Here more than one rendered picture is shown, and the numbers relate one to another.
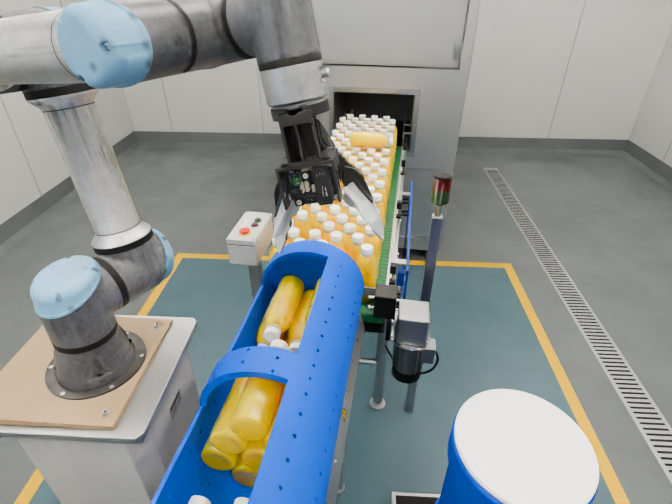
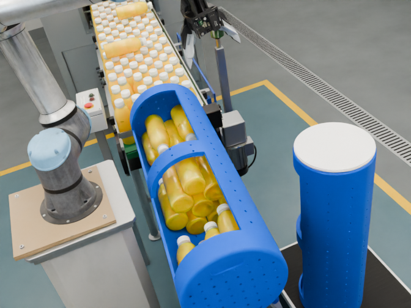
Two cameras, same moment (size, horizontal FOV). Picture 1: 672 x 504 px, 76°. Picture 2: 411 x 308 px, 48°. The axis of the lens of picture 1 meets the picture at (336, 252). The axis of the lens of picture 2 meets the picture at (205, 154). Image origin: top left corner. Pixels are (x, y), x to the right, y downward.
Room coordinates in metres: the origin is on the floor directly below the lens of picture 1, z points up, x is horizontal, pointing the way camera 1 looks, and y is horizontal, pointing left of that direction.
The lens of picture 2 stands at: (-0.53, 0.44, 2.07)
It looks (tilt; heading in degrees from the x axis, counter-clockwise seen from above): 38 degrees down; 341
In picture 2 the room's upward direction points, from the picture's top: 11 degrees counter-clockwise
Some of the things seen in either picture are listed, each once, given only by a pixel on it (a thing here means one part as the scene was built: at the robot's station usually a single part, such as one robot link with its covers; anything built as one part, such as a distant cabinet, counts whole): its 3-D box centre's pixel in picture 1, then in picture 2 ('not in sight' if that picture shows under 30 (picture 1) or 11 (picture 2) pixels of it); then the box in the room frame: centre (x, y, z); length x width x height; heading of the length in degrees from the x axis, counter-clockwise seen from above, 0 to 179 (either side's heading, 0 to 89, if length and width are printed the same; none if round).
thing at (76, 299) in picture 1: (76, 298); (54, 157); (0.63, 0.49, 1.33); 0.13 x 0.12 x 0.14; 151
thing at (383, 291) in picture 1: (383, 302); (211, 117); (1.06, -0.15, 0.95); 0.10 x 0.07 x 0.10; 80
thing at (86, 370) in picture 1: (90, 345); (66, 189); (0.62, 0.50, 1.21); 0.15 x 0.15 x 0.10
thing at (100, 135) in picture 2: (265, 347); (123, 200); (1.31, 0.30, 0.50); 0.04 x 0.04 x 1.00; 80
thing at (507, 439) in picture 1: (523, 444); (333, 145); (0.52, -0.39, 1.03); 0.28 x 0.28 x 0.01
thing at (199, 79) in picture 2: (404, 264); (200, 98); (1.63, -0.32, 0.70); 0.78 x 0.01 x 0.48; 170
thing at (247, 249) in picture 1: (251, 237); (91, 110); (1.31, 0.30, 1.05); 0.20 x 0.10 x 0.10; 170
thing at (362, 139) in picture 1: (370, 139); (133, 9); (2.08, -0.17, 1.14); 0.19 x 0.07 x 0.07; 80
